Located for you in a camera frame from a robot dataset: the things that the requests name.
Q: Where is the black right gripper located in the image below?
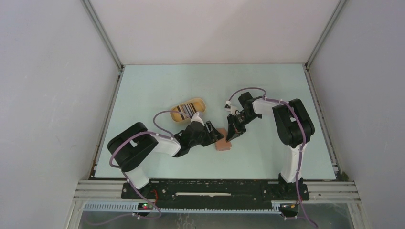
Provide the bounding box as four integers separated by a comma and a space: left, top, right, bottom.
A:
227, 111, 260, 141

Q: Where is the pink leather card holder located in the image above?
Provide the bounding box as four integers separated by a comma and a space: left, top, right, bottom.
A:
215, 128, 232, 151

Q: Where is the beige oval card tray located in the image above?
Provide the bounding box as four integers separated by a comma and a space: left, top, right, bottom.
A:
171, 98, 206, 124

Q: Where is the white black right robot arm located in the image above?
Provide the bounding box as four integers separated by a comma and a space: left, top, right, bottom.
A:
224, 89, 315, 199

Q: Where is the stack of grey cards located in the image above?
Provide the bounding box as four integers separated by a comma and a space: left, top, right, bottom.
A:
176, 103, 197, 116

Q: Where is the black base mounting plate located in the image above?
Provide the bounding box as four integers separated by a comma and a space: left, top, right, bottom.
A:
140, 178, 309, 209

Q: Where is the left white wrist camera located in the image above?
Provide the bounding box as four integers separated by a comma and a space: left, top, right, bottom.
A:
190, 112, 205, 125

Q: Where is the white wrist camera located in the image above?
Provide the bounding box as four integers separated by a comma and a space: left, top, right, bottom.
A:
224, 100, 237, 115
190, 112, 205, 125

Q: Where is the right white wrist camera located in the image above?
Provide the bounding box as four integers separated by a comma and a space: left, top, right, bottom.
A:
224, 100, 237, 115

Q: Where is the white perforated cable duct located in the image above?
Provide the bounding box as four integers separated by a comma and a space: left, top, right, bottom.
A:
83, 201, 281, 214

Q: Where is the aluminium frame rail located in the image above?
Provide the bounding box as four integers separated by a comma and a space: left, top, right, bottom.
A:
74, 179, 361, 203

